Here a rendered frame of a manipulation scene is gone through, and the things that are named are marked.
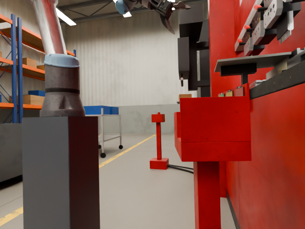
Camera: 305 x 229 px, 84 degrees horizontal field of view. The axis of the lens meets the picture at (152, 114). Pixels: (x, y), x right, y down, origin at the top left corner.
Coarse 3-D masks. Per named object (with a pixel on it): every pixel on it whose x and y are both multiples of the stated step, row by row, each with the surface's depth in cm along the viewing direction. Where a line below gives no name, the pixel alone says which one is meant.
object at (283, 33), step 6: (288, 12) 68; (282, 18) 72; (288, 18) 68; (276, 24) 78; (282, 24) 72; (288, 24) 68; (282, 30) 73; (288, 30) 69; (282, 36) 74; (288, 36) 70
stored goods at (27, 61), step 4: (16, 60) 589; (24, 60) 581; (28, 60) 583; (32, 60) 598; (16, 64) 589; (24, 64) 581; (28, 64) 583; (32, 64) 598; (36, 64) 613; (40, 68) 635; (44, 68) 631
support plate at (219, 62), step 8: (248, 56) 69; (256, 56) 68; (264, 56) 67; (272, 56) 67; (280, 56) 67; (216, 64) 76; (224, 64) 75; (232, 64) 76; (240, 64) 76; (256, 64) 76; (264, 64) 77; (272, 64) 77
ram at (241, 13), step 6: (234, 0) 152; (246, 0) 114; (252, 0) 102; (234, 6) 153; (240, 6) 131; (246, 6) 114; (252, 6) 102; (234, 12) 154; (240, 12) 132; (246, 12) 115; (234, 18) 154; (240, 18) 132; (246, 18) 115; (234, 24) 155; (240, 24) 133; (234, 30) 156; (240, 30) 134; (240, 48) 148
